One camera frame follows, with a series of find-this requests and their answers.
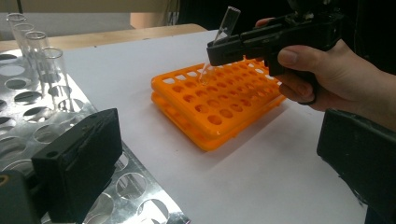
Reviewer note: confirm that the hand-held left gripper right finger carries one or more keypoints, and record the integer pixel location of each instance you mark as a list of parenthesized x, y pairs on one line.
[(364, 158)]

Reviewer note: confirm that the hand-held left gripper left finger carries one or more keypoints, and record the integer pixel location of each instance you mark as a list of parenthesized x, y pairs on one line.
[(77, 168)]

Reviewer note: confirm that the silver metal test tube rack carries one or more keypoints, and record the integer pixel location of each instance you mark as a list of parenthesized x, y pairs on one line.
[(155, 193)]

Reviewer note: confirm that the orange plastic test tube rack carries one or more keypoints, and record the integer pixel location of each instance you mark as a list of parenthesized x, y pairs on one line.
[(199, 133)]

